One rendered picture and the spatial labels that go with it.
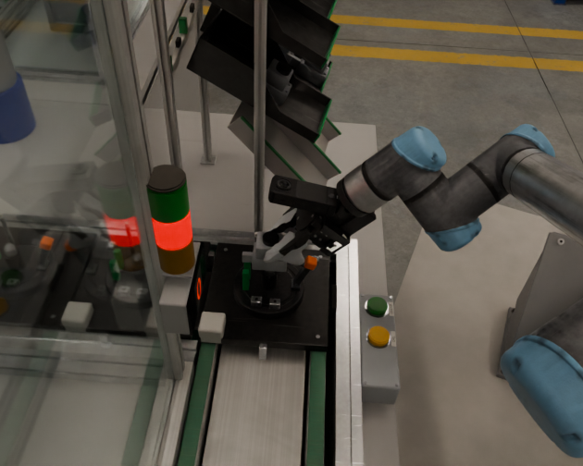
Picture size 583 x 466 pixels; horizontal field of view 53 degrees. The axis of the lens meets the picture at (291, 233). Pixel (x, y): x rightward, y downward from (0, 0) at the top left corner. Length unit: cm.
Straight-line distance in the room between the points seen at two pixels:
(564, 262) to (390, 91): 254
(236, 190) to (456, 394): 74
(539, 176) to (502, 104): 291
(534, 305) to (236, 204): 74
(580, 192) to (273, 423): 63
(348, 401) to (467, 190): 42
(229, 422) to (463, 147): 248
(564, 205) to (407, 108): 277
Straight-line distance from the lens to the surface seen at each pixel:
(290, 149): 130
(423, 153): 87
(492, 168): 91
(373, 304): 115
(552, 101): 390
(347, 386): 107
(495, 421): 122
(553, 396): 58
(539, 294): 120
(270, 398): 109
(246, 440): 105
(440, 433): 117
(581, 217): 74
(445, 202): 90
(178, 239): 76
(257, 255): 105
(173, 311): 82
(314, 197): 94
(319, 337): 110
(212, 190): 153
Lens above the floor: 188
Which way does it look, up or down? 46 degrees down
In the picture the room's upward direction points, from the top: 4 degrees clockwise
